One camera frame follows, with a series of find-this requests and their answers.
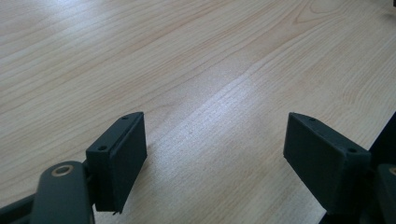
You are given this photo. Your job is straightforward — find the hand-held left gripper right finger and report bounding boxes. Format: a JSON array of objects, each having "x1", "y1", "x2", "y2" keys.
[{"x1": 282, "y1": 111, "x2": 374, "y2": 217}]

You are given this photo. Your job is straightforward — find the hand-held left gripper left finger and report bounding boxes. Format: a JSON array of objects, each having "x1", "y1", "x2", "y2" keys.
[{"x1": 85, "y1": 111, "x2": 149, "y2": 217}]

